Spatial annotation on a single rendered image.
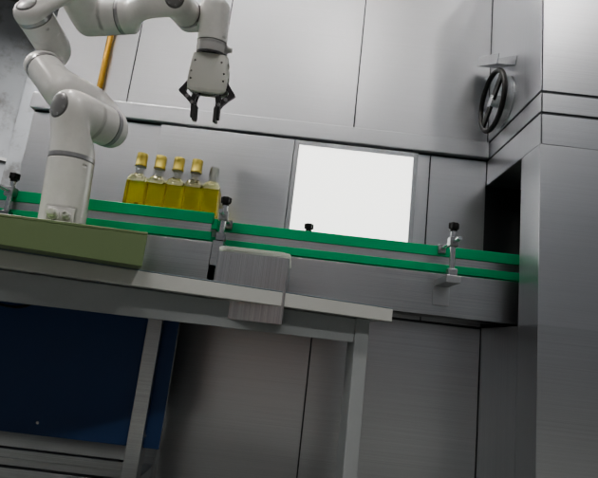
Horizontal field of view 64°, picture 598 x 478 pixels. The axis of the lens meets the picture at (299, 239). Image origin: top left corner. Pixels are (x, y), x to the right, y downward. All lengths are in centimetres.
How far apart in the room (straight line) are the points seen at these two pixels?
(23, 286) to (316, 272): 75
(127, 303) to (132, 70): 108
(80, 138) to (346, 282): 79
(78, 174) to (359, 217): 90
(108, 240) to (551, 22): 135
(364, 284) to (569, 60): 86
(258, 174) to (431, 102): 68
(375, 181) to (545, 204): 55
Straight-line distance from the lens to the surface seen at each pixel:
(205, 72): 130
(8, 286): 111
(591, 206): 151
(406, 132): 181
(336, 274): 141
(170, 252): 136
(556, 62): 163
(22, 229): 101
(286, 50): 191
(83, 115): 117
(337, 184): 167
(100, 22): 143
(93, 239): 100
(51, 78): 128
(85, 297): 110
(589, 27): 174
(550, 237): 143
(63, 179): 114
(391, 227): 165
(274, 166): 168
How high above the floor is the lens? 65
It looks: 12 degrees up
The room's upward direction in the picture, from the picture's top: 7 degrees clockwise
